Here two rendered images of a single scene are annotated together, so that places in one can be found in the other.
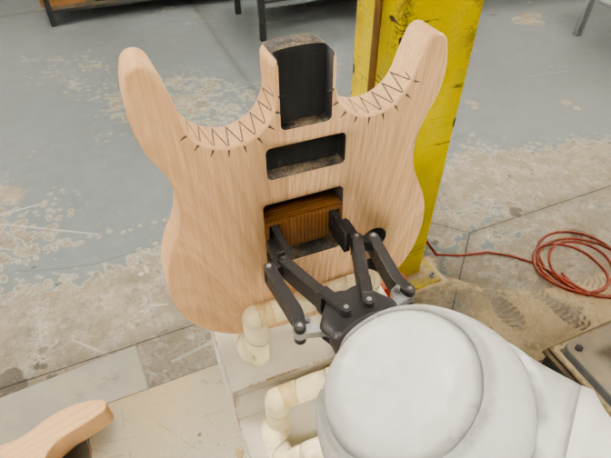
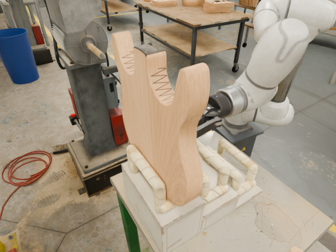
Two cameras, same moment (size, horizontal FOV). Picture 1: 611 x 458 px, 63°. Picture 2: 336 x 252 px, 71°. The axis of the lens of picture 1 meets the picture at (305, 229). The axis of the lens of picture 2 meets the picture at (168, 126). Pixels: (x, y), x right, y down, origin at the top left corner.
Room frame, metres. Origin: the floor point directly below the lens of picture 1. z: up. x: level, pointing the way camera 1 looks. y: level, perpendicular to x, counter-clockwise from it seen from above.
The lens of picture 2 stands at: (0.51, 0.48, 1.69)
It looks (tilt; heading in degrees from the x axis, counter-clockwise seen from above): 37 degrees down; 260
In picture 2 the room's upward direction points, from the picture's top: straight up
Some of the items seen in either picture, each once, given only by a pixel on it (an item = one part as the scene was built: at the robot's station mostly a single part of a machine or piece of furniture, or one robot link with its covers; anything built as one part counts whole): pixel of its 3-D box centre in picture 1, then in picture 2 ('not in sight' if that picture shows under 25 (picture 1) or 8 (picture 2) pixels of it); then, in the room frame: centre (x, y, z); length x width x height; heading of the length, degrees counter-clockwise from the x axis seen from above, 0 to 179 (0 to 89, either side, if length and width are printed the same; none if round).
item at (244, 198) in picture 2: not in sight; (224, 176); (0.16, -0.11, 0.94); 0.27 x 0.15 x 0.01; 113
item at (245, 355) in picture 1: (241, 328); (174, 200); (0.42, 0.09, 1.12); 0.11 x 0.03 x 0.03; 23
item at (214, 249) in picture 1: (299, 204); (154, 125); (0.46, 0.01, 1.33); 0.35 x 0.04 x 0.40; 112
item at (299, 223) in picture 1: (300, 221); not in sight; (0.45, 0.01, 1.31); 0.10 x 0.03 x 0.05; 112
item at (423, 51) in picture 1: (407, 68); (126, 51); (0.51, -0.11, 1.48); 0.07 x 0.04 x 0.09; 112
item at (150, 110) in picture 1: (166, 105); (186, 89); (0.41, 0.13, 1.49); 0.07 x 0.04 x 0.10; 112
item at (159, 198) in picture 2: not in sight; (160, 198); (0.46, 0.10, 1.15); 0.03 x 0.03 x 0.09
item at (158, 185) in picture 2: not in sight; (144, 166); (0.49, 0.02, 1.20); 0.20 x 0.03 x 0.03; 112
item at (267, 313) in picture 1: (313, 298); not in sight; (0.42, -0.01, 1.20); 0.20 x 0.03 x 0.03; 112
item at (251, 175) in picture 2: not in sight; (250, 176); (0.09, -0.05, 0.99); 0.03 x 0.03 x 0.09
